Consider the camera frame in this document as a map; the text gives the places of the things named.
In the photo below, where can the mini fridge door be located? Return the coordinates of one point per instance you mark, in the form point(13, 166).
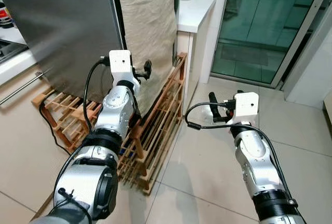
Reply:
point(62, 32)

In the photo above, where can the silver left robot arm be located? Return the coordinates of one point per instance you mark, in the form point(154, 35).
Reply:
point(116, 112)

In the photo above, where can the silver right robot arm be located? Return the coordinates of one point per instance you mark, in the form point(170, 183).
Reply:
point(254, 156)

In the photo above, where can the wooden slatted rack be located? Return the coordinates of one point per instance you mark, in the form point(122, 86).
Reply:
point(155, 125)

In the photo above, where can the white counter cabinet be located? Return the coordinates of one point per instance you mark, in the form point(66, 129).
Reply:
point(194, 16)

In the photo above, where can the blue item in rack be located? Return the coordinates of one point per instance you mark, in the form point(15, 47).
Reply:
point(129, 154)

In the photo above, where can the glass sliding door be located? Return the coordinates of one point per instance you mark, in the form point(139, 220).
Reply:
point(259, 27)

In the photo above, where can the red labelled bottle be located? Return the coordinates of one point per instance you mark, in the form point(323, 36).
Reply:
point(5, 16)

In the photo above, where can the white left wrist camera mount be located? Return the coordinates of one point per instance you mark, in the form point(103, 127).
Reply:
point(122, 63)

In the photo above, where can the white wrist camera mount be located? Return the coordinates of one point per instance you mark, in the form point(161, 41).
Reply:
point(247, 107)
point(122, 63)

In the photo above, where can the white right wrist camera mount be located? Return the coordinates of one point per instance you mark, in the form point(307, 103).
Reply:
point(247, 107)

